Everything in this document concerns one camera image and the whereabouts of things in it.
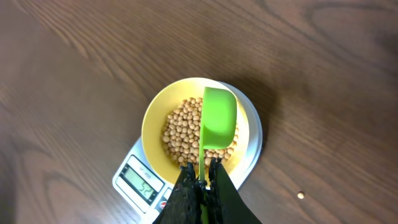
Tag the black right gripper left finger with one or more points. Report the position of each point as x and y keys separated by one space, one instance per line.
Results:
x=184 y=203

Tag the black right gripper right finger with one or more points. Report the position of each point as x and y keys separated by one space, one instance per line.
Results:
x=224 y=204

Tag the green plastic scoop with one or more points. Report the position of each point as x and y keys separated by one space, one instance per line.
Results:
x=218 y=122

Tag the white digital kitchen scale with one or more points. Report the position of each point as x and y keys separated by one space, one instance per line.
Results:
x=147 y=192

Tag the soybeans in bowl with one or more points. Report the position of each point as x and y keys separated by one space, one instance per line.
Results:
x=180 y=134

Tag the yellow bowl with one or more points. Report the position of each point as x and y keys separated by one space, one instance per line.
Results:
x=164 y=103

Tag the stray soybean on table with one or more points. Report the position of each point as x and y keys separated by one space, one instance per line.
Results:
x=301 y=195

